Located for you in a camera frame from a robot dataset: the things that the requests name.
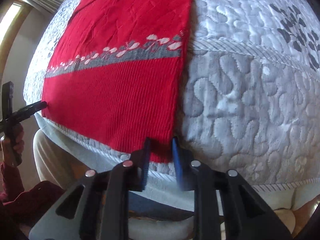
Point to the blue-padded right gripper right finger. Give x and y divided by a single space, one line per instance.
224 198

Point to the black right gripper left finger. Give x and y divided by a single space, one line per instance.
96 206

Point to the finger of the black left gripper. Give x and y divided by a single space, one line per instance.
29 110

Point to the red knit sweater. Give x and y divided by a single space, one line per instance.
115 73

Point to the red-sleeved left forearm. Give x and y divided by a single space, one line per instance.
19 206

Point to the person's left hand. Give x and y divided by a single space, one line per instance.
13 146

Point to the grey quilted leaf bedspread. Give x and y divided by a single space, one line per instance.
248 95

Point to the wooden window frame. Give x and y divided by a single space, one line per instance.
11 22

